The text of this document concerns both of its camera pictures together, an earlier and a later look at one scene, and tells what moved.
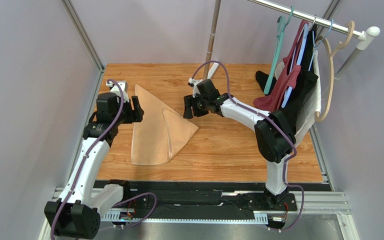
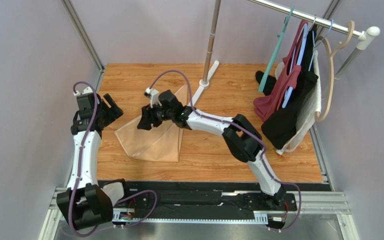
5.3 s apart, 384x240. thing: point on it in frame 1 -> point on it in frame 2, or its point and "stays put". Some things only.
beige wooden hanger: x=339 y=47 stays put
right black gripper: x=195 y=105 -> x=150 y=114
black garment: x=307 y=77 stays put
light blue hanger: x=314 y=44 stays put
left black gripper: x=137 y=115 -> x=114 y=111
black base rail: x=213 y=197 stays put
